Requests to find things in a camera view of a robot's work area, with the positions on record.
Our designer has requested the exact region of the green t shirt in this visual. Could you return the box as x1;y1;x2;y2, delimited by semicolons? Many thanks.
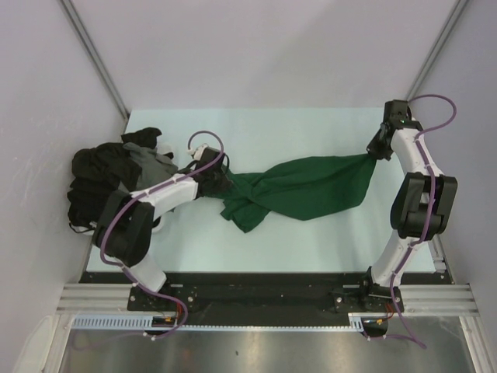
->
212;153;377;233

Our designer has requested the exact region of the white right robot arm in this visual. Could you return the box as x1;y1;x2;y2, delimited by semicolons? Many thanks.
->
358;99;458;312

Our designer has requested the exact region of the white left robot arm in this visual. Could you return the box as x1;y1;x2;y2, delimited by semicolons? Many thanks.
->
92;144;231;311

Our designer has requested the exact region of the grey t shirt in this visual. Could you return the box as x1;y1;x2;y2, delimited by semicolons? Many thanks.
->
123;142;179;190

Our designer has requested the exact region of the white plastic bin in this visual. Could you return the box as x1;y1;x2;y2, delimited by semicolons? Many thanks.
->
75;142;176;236

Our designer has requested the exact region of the black t shirt pile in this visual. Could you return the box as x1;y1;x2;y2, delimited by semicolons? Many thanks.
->
67;127;162;234

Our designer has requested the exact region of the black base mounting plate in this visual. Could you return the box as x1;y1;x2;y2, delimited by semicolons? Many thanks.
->
79;271;454;327

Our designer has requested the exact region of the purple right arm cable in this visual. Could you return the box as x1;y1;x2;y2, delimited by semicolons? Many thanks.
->
384;93;457;349

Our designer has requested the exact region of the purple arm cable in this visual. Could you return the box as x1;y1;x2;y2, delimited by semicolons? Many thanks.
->
384;93;457;349
99;130;226;343

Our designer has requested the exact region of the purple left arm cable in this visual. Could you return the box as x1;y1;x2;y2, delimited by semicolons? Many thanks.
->
99;130;226;343

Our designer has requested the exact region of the right aluminium frame post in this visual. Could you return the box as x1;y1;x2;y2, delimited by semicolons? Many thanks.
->
405;0;472;101

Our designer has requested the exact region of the aluminium frame post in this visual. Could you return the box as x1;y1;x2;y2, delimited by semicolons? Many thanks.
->
57;0;130;123
405;0;472;101

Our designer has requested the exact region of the white slotted cable duct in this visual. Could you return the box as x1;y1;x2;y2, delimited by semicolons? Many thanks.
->
72;314;364;333

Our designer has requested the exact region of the aluminium front rail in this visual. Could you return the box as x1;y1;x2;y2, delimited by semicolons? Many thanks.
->
57;284;479;316

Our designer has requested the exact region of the left aluminium frame post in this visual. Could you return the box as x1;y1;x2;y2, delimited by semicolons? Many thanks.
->
57;0;130;123

